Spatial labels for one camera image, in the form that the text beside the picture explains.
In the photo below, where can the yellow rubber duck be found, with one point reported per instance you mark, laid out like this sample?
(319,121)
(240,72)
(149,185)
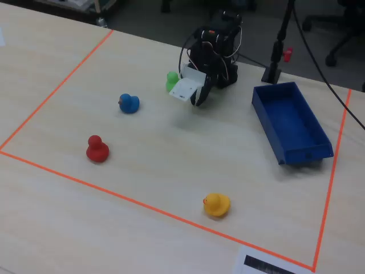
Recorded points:
(216,204)

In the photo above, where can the green rubber duck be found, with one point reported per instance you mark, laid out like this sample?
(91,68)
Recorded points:
(171,81)

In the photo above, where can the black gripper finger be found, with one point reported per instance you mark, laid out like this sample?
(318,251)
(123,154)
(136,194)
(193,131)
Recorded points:
(206,92)
(194,98)

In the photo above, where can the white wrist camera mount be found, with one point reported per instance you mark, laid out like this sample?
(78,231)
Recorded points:
(185,87)

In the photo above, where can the blue rubber duck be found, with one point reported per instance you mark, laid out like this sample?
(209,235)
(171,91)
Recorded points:
(129,103)

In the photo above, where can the orange tape strip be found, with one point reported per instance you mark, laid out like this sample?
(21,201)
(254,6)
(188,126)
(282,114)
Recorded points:
(62,81)
(159,209)
(333,171)

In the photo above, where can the white paper with black print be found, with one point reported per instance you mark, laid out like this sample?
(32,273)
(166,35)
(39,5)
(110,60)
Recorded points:
(265,262)

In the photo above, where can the blue plastic box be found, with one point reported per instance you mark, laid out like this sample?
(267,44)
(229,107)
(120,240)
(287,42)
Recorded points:
(293,122)

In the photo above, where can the red clamp knob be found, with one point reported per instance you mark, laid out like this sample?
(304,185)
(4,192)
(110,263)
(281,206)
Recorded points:
(288,54)

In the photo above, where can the red rubber duck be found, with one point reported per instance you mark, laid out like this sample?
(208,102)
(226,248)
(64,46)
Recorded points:
(97,149)

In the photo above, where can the black office chair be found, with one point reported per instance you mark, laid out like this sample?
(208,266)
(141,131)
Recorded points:
(339,31)

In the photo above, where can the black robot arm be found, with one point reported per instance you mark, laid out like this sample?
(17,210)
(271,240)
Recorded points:
(225,31)

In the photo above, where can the black camera stand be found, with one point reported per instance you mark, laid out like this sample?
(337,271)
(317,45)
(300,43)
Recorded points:
(276,54)

